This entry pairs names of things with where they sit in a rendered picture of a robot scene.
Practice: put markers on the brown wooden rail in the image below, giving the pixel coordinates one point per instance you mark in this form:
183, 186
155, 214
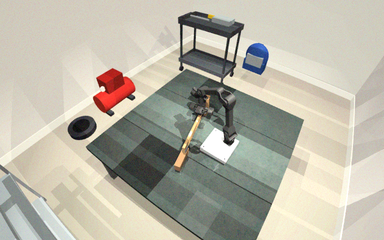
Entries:
191, 134

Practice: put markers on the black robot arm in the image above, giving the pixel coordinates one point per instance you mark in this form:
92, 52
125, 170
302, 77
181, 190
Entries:
228, 102

